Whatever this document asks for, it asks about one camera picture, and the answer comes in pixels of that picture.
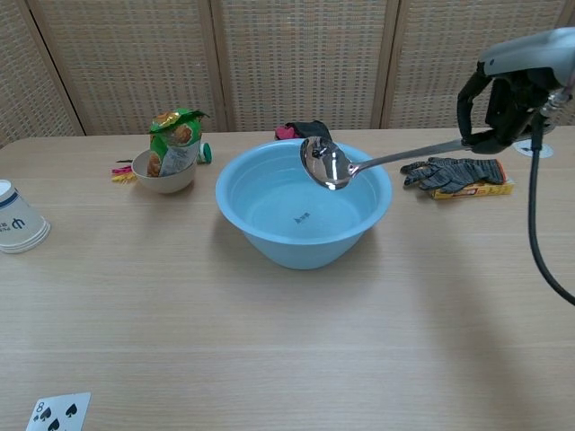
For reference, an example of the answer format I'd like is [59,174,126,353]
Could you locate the green snack bag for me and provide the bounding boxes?
[146,108,211,179]

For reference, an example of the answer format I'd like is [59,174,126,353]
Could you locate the stack of white paper cups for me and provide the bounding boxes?
[0,179,52,255]

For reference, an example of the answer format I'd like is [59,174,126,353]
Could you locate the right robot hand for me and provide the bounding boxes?
[456,26,575,155]

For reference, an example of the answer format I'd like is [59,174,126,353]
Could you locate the white round cable grommet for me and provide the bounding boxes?
[512,138,554,159]

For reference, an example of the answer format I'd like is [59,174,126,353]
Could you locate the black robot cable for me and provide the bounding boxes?
[526,87,575,307]

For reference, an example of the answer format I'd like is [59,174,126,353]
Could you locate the black and pink cloth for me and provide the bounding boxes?
[274,119,333,142]

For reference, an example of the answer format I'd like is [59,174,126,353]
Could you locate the woven rattan folding screen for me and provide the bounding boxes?
[0,0,575,149]

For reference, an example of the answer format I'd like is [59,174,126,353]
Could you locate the colourful clothes pegs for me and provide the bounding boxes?
[110,160,138,185]

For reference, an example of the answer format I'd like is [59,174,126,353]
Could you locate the grey knitted work glove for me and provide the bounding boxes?
[400,156,507,190]

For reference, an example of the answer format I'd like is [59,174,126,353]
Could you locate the silver ladle with black handle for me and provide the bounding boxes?
[299,136,478,192]

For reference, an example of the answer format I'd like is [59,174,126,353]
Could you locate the eight of spades playing card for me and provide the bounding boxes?
[24,391,92,431]

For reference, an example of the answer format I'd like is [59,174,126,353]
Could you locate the yellow cardboard box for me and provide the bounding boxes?
[427,163,515,201]

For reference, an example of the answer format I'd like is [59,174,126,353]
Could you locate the beige ceramic bowl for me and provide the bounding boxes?
[131,149,198,195]

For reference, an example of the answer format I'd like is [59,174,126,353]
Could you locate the light blue plastic basin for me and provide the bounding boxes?
[215,138,394,271]

